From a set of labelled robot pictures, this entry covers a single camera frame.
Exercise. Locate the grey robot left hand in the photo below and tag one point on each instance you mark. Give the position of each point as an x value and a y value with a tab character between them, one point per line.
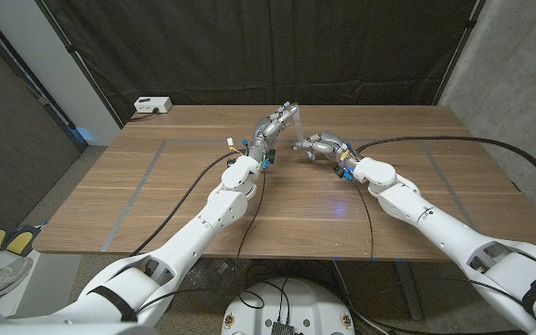
265	132

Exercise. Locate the white power outlet box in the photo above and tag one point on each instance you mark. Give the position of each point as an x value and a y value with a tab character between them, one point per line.
152	104

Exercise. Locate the grey table leg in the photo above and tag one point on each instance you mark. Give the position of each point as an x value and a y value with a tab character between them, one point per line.
407	288

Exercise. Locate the black curtain backdrop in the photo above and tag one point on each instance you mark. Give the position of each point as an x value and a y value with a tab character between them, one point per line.
268	46

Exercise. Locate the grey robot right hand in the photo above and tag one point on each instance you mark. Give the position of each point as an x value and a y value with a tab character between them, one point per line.
333	144

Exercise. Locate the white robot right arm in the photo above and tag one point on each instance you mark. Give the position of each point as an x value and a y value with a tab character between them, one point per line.
435	218

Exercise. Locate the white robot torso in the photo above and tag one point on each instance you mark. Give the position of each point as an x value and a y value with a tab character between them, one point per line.
258	307

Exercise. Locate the black backdrop pole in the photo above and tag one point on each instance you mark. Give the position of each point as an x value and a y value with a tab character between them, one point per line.
470	23
79	60

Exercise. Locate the grey tape outline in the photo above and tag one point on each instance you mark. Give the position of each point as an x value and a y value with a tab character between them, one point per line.
193	140

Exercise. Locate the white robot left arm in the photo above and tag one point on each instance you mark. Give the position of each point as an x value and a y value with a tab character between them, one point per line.
221	209

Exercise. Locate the clear tape roll green dispenser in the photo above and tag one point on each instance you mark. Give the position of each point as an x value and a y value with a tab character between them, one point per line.
298	128

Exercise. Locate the black wall rail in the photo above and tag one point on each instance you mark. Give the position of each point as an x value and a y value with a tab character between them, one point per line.
44	101

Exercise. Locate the clear plastic bag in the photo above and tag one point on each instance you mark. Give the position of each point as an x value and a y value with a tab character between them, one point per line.
214	279

